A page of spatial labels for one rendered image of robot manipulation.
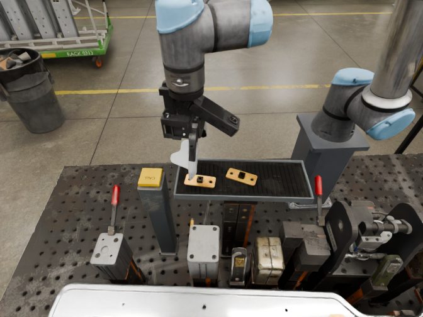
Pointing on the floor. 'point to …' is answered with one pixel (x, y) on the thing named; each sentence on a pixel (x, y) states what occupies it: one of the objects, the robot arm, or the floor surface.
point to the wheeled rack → (82, 42)
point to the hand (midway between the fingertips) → (200, 157)
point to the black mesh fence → (410, 136)
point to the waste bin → (29, 89)
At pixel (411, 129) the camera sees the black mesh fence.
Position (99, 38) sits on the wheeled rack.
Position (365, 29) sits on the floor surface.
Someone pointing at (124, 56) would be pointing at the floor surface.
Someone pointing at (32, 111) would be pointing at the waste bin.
